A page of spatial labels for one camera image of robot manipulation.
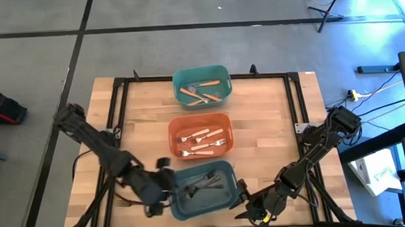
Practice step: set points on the black beam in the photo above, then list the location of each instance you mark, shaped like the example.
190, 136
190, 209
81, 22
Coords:
377, 140

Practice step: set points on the teal plastic bin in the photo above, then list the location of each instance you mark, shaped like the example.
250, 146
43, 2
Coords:
183, 76

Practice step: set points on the black aluminium table frame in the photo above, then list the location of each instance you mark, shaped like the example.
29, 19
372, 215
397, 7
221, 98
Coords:
293, 98

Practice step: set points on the yellow tag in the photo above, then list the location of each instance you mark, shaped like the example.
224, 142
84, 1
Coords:
265, 219

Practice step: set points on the silver mounting plate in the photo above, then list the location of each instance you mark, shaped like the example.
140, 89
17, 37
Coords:
301, 127
115, 132

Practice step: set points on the black fork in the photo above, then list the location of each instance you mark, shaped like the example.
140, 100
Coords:
215, 180
122, 203
210, 187
210, 176

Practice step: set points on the white cardboard box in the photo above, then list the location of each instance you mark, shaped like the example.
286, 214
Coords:
375, 172

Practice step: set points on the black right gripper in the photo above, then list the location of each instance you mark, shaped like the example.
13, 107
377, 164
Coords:
264, 204

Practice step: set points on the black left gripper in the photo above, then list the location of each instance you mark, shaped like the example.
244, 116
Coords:
152, 189

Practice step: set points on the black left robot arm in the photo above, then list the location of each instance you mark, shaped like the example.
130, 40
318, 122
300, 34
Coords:
96, 140

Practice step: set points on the black stand foot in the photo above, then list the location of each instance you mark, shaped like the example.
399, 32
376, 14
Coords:
377, 69

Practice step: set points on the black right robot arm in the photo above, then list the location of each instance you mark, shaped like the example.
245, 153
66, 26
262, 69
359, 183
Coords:
315, 149

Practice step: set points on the yellow power plug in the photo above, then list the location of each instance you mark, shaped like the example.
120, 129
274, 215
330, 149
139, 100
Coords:
352, 95

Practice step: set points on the orange plastic bin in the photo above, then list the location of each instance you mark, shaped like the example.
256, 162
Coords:
224, 126

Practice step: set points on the dark blue plastic bin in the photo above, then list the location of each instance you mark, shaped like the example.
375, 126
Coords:
207, 205

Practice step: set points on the black frame clamp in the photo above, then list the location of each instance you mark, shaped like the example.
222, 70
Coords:
136, 76
254, 69

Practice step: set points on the dark tripod stand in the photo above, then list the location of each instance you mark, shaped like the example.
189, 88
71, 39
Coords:
327, 13

